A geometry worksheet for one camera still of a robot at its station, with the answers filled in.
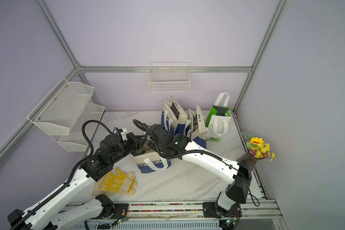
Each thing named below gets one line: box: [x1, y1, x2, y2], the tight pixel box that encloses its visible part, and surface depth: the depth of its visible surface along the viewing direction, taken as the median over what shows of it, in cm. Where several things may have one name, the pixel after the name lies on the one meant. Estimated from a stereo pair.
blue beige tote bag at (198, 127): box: [187, 104, 207, 150], surface depth 80 cm
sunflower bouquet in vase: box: [237, 132, 277, 172], surface depth 72 cm
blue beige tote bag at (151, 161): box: [133, 150, 172, 174], surface depth 74 cm
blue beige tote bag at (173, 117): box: [161, 95, 188, 135], surface depth 87 cm
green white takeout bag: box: [205, 92, 233, 142], surface depth 86 cm
